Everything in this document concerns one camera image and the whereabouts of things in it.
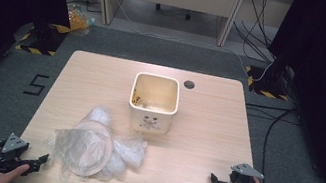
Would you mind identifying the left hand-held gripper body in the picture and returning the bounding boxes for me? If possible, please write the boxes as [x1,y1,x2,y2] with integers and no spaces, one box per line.
[0,131,31,178]

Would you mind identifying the clear plastic bag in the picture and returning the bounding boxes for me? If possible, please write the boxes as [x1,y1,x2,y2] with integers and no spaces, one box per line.
[80,101,116,130]
[107,133,150,171]

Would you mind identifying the cream square plastic bin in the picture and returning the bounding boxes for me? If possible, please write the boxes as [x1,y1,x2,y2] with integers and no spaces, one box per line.
[124,69,185,138]

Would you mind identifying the person's left hand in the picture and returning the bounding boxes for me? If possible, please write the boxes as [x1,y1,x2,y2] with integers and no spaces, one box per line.
[0,147,33,183]

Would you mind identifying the large clear plastic sheet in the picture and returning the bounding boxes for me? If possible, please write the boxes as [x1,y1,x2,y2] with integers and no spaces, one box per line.
[37,121,132,183]

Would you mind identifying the beige round paper plate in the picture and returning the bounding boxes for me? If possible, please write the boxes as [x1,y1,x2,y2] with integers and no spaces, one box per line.
[64,117,119,181]

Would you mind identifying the stand base with hazard tape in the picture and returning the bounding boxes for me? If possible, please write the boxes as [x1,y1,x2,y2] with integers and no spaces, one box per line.
[241,57,295,102]
[13,16,71,60]

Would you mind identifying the yellow plastic bag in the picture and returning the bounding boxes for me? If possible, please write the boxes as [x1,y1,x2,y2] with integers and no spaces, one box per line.
[62,3,97,38]

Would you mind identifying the office chair wheels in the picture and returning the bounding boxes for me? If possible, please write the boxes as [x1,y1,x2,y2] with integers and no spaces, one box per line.
[153,2,194,22]

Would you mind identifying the black floor cable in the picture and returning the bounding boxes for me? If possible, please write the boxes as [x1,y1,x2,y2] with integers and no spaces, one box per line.
[230,98,305,183]

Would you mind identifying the thin white cable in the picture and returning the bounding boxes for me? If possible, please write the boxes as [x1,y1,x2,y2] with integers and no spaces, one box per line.
[102,0,281,85]

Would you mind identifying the bundle of black cables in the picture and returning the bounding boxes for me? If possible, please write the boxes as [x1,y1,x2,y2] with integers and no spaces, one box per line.
[227,0,286,65]

